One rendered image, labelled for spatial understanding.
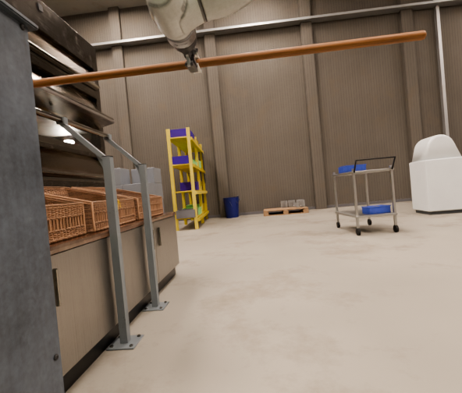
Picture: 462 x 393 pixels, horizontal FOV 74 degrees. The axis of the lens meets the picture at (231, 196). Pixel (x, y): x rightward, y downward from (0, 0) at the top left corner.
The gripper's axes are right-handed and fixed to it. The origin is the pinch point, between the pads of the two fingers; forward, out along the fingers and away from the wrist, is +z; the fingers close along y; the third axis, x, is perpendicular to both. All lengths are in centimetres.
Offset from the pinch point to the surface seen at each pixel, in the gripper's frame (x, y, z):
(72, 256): -58, 68, 8
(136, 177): -188, 6, 414
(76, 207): -64, 48, 22
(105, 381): -49, 120, 7
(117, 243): -53, 68, 37
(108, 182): -55, 38, 37
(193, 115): -140, -183, 766
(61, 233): -63, 58, 9
